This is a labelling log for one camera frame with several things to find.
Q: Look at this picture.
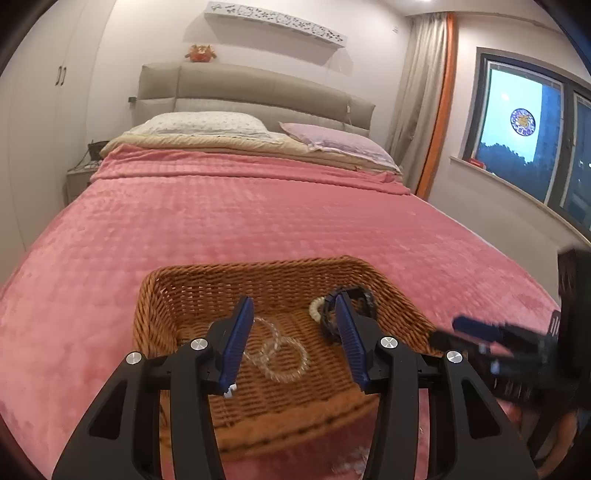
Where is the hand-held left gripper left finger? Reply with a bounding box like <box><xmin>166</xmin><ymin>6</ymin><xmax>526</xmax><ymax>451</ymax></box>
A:
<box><xmin>53</xmin><ymin>296</ymin><xmax>256</xmax><ymax>480</ymax></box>

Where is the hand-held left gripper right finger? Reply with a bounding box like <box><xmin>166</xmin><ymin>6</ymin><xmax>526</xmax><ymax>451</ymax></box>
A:
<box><xmin>335</xmin><ymin>294</ymin><xmax>539</xmax><ymax>480</ymax></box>

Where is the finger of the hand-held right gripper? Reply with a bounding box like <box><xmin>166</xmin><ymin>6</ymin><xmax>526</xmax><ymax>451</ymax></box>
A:
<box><xmin>428</xmin><ymin>330</ymin><xmax>504</xmax><ymax>376</ymax></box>
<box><xmin>451</xmin><ymin>315</ymin><xmax>511</xmax><ymax>342</ymax></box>

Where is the clear bead bracelet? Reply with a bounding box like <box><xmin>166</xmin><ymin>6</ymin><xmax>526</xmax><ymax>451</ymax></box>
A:
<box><xmin>240</xmin><ymin>316</ymin><xmax>283</xmax><ymax>366</ymax></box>
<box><xmin>257</xmin><ymin>339</ymin><xmax>310</xmax><ymax>382</ymax></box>

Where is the black bead bracelet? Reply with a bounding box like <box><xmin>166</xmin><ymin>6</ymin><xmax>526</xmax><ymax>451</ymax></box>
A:
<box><xmin>322</xmin><ymin>286</ymin><xmax>378</xmax><ymax>343</ymax></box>

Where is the woven wicker basket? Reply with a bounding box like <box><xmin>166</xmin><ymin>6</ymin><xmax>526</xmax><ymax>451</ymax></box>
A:
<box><xmin>133</xmin><ymin>255</ymin><xmax>441</xmax><ymax>455</ymax></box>

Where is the pink plush blanket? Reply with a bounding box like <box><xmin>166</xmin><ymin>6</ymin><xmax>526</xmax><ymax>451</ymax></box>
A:
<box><xmin>0</xmin><ymin>143</ymin><xmax>565</xmax><ymax>480</ymax></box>

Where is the window sill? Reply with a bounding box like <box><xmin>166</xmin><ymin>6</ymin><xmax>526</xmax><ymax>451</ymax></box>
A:
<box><xmin>449</xmin><ymin>155</ymin><xmax>591</xmax><ymax>243</ymax></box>

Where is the beige bed cover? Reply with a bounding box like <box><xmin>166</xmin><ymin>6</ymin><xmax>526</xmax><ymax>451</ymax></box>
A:
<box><xmin>99</xmin><ymin>130</ymin><xmax>403</xmax><ymax>177</ymax></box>

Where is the pink pillow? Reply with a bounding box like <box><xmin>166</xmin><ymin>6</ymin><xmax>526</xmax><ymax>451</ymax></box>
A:
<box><xmin>279</xmin><ymin>122</ymin><xmax>399</xmax><ymax>168</ymax></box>

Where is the round blue window sticker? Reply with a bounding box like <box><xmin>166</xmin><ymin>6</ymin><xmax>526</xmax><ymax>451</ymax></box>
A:
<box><xmin>510</xmin><ymin>107</ymin><xmax>537</xmax><ymax>137</ymax></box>

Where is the orange curtain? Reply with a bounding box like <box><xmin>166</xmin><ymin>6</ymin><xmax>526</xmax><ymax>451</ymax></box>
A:
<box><xmin>416</xmin><ymin>13</ymin><xmax>459</xmax><ymax>200</ymax></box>

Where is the dark framed window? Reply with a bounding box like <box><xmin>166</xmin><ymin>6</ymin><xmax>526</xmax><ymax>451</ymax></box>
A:
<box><xmin>459</xmin><ymin>46</ymin><xmax>591</xmax><ymax>234</ymax></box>

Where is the white patterned pillow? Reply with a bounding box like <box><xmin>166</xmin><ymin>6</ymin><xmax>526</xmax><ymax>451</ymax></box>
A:
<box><xmin>123</xmin><ymin>112</ymin><xmax>279</xmax><ymax>140</ymax></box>

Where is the nightstand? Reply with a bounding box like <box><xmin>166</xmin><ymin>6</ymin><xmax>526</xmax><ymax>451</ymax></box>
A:
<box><xmin>65</xmin><ymin>164</ymin><xmax>101</xmax><ymax>205</ymax></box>

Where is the beige curtain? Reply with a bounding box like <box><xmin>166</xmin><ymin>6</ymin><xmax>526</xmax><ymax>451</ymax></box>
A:
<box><xmin>385</xmin><ymin>11</ymin><xmax>450</xmax><ymax>195</ymax></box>

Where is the beige padded headboard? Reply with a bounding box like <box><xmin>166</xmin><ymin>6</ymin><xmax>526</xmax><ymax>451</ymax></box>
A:
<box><xmin>137</xmin><ymin>62</ymin><xmax>376</xmax><ymax>138</ymax></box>

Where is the white wardrobe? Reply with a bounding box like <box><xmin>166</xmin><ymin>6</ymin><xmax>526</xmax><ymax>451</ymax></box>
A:
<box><xmin>0</xmin><ymin>0</ymin><xmax>114</xmax><ymax>282</ymax></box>

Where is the red plush toy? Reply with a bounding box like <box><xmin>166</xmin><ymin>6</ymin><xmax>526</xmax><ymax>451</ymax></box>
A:
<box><xmin>185</xmin><ymin>44</ymin><xmax>218</xmax><ymax>64</ymax></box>

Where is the white patterned wall shelf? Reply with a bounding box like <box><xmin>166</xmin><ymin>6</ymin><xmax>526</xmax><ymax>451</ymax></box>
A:
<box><xmin>204</xmin><ymin>1</ymin><xmax>348</xmax><ymax>49</ymax></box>

